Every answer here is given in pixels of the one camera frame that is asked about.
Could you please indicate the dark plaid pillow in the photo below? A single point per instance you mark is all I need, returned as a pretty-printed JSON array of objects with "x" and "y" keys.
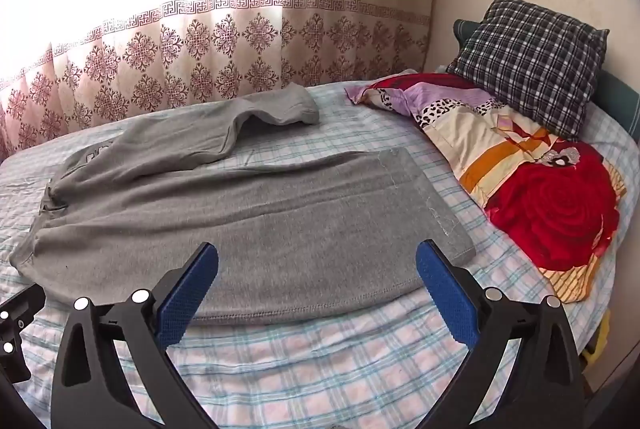
[{"x": 530, "y": 59}]

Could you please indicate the colourful floral quilt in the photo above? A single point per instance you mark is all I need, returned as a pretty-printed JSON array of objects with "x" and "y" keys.
[{"x": 550, "y": 199}]

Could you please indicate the grey blanket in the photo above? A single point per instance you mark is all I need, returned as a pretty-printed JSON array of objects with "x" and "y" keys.
[{"x": 275, "y": 209}]

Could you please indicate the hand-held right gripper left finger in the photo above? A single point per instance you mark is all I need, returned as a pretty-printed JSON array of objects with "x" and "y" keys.
[{"x": 187, "y": 294}]

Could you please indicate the yellow object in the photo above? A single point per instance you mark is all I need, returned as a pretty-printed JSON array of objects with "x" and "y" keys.
[{"x": 599, "y": 334}]

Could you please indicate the bed with plaid sheet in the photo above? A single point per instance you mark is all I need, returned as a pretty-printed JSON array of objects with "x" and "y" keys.
[{"x": 300, "y": 369}]

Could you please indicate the patterned beige curtain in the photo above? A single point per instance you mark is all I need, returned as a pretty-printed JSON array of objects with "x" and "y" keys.
[{"x": 200, "y": 49}]

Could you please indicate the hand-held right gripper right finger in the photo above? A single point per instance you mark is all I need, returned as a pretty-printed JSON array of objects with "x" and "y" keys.
[{"x": 447, "y": 294}]

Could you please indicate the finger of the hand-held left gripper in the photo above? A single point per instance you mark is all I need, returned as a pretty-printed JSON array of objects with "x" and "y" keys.
[{"x": 20, "y": 314}]

